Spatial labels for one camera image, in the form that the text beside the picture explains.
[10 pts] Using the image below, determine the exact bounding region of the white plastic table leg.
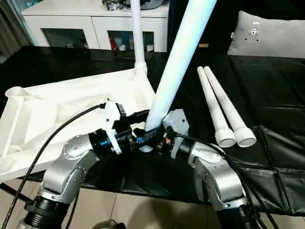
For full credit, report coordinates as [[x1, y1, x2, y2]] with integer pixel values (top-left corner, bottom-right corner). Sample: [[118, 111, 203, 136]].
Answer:
[[203, 66, 257, 148], [139, 0, 218, 154], [130, 0, 148, 76], [196, 66, 236, 147]]

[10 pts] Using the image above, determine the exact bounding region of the white plastic table top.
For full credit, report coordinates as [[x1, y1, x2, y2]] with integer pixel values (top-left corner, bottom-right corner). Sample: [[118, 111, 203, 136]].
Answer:
[[0, 68, 158, 184]]

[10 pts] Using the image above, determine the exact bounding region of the black mat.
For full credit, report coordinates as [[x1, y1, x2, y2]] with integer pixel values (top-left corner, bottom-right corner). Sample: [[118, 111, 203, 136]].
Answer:
[[0, 45, 305, 214]]

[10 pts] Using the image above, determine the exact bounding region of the white cabinet with glass doors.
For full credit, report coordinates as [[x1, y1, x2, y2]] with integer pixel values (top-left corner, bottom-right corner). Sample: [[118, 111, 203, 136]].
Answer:
[[20, 0, 169, 52]]

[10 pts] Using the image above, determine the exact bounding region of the black metal furniture leg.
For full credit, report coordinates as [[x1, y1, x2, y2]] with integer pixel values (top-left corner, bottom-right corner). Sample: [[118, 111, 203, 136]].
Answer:
[[0, 183, 33, 205]]

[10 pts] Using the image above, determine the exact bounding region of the grey cushion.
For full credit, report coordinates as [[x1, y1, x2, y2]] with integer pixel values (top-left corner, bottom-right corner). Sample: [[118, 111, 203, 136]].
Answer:
[[227, 10, 305, 59]]

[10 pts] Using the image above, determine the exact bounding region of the beige curtain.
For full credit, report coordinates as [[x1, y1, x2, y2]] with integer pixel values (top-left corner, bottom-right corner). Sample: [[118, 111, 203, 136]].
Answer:
[[0, 0, 34, 64]]

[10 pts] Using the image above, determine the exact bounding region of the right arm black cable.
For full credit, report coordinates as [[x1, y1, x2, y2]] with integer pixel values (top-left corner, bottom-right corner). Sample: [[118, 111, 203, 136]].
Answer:
[[175, 133, 279, 229]]

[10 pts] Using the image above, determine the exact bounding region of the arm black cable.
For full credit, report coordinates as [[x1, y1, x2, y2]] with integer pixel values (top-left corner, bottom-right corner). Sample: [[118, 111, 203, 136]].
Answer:
[[0, 102, 107, 229], [175, 133, 279, 229]]

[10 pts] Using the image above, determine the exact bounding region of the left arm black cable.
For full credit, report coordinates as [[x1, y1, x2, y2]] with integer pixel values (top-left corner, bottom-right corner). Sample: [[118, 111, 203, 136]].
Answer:
[[0, 102, 107, 229]]

